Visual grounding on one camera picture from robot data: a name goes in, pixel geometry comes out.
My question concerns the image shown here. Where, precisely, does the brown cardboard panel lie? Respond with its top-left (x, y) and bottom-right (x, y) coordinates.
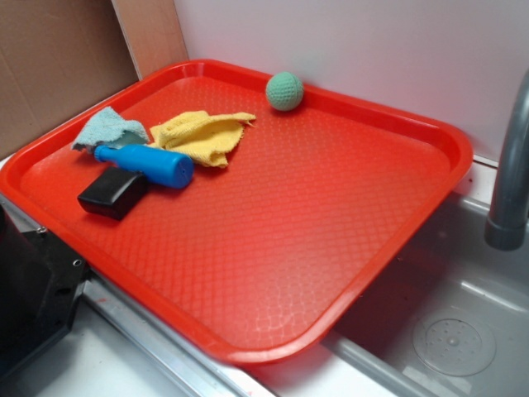
top-left (1, 1), bottom-right (188, 158)

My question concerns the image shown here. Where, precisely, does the light blue cloth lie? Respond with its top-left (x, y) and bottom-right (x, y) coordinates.
top-left (71, 107), bottom-right (149, 153)

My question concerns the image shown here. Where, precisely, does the yellow cloth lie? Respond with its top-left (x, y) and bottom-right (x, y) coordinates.
top-left (150, 111), bottom-right (256, 168)

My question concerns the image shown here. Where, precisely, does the blue plastic bottle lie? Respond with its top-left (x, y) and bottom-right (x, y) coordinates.
top-left (93, 144), bottom-right (194, 189)

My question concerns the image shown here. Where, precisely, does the round sink drain cover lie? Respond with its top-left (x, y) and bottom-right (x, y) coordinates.
top-left (412, 315), bottom-right (496, 377)

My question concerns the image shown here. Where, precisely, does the red plastic tray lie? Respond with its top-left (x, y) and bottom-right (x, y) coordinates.
top-left (1, 60), bottom-right (473, 366)

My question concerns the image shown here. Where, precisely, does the grey faucet spout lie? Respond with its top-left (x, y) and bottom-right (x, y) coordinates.
top-left (484, 75), bottom-right (528, 251)

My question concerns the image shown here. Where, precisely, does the black rectangular block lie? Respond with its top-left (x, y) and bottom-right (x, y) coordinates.
top-left (77, 166), bottom-right (148, 220)

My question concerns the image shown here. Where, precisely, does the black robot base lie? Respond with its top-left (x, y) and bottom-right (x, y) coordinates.
top-left (1, 209), bottom-right (88, 380)

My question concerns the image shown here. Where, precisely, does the green textured ball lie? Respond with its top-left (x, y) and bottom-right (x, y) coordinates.
top-left (265, 71), bottom-right (304, 112)

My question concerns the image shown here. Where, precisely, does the grey sink basin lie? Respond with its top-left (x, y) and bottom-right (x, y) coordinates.
top-left (253, 194), bottom-right (528, 396)

